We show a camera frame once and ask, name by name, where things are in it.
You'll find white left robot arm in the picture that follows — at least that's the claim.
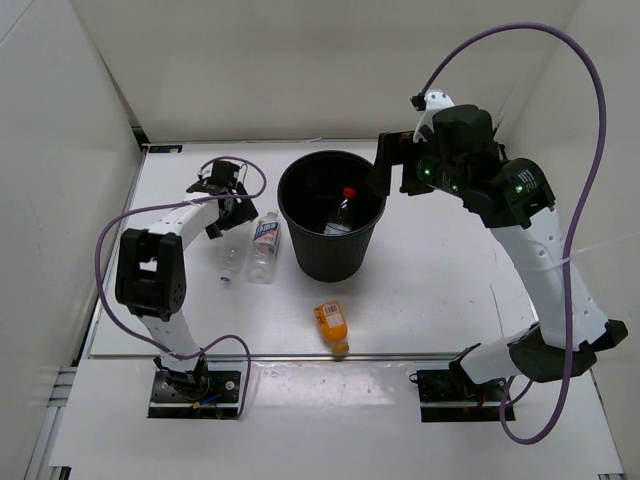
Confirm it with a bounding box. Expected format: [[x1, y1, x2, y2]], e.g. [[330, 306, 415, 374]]
[[115, 156, 258, 400]]

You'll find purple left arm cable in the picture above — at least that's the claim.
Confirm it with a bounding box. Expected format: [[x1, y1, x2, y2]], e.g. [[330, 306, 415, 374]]
[[95, 156, 268, 419]]

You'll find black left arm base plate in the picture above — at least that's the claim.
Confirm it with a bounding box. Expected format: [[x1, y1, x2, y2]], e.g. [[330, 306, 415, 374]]
[[147, 361, 244, 420]]

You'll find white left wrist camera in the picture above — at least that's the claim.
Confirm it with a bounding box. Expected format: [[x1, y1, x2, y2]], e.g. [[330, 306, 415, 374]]
[[197, 167, 212, 181]]

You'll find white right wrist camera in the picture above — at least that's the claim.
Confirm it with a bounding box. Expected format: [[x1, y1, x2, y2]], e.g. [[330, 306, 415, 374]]
[[413, 89, 455, 143]]

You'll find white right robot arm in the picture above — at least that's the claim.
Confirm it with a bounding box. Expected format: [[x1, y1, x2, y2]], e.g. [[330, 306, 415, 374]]
[[368, 105, 628, 400]]

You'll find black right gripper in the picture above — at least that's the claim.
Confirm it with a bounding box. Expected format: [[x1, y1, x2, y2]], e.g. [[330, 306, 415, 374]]
[[367, 132, 469, 199]]

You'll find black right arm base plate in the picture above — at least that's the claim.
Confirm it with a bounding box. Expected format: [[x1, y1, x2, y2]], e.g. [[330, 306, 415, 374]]
[[408, 343, 507, 423]]

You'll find clear bottle blue cap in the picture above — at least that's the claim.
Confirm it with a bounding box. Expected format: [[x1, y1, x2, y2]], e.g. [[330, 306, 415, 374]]
[[218, 244, 244, 285]]

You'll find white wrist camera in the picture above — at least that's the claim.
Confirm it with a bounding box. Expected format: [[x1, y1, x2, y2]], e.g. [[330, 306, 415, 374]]
[[413, 89, 455, 143], [197, 167, 212, 181]]

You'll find clear bottle red label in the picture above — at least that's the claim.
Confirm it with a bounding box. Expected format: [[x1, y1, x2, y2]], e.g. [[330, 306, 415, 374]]
[[324, 187, 357, 236]]

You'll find black plastic waste bin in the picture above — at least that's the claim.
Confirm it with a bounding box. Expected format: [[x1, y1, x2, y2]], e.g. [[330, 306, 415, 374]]
[[277, 150, 386, 283]]

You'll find orange juice bottle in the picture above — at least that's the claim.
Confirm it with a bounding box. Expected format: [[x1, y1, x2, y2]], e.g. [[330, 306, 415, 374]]
[[314, 301, 350, 356]]

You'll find clear bottle blue white label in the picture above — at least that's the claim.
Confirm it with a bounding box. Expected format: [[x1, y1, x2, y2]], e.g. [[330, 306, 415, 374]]
[[248, 211, 281, 284]]

